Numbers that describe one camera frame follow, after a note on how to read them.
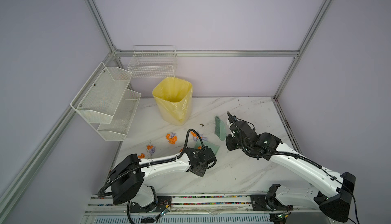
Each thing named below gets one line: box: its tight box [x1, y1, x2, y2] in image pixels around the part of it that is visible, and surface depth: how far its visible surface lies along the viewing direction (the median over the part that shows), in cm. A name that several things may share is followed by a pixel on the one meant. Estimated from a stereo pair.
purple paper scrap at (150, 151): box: [147, 140, 156, 159], surface depth 92 cm
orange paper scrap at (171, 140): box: [165, 133, 178, 145], surface depth 97 cm
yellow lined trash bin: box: [152, 76, 193, 126], surface depth 96 cm
